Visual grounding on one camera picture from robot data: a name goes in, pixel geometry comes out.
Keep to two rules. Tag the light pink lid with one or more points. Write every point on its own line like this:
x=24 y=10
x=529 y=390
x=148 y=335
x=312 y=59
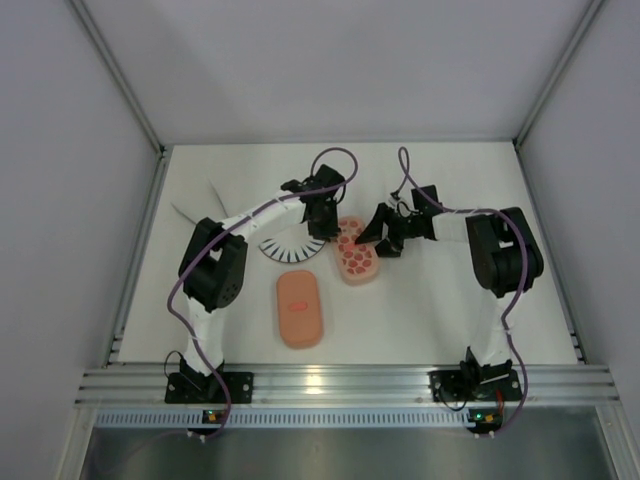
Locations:
x=351 y=227

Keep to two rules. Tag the left aluminium frame post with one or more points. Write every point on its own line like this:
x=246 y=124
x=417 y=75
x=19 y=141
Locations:
x=99 y=43

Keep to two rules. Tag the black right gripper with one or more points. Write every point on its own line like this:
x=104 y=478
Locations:
x=392 y=232

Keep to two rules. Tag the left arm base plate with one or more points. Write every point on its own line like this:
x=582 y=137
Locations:
x=240 y=387

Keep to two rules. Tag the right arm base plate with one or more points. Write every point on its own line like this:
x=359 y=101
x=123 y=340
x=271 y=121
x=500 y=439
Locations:
x=451 y=386

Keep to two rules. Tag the metal serving tongs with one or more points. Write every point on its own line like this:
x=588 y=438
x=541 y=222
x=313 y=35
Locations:
x=205 y=203

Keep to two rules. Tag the aluminium mounting rail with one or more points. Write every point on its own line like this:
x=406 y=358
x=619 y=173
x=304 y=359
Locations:
x=351 y=385

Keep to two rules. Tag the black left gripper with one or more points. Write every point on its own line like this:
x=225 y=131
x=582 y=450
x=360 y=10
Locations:
x=323 y=220

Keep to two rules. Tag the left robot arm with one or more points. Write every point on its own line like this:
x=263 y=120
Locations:
x=211 y=273

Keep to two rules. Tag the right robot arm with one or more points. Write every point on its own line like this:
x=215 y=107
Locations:
x=505 y=256

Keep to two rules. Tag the blue striped white plate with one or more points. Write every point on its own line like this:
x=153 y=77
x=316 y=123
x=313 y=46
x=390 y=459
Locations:
x=290 y=254

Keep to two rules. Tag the pink lunch box lid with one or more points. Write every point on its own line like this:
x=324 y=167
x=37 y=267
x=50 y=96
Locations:
x=300 y=319

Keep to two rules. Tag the pink divided lunch box tray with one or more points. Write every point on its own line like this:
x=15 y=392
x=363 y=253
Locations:
x=356 y=264

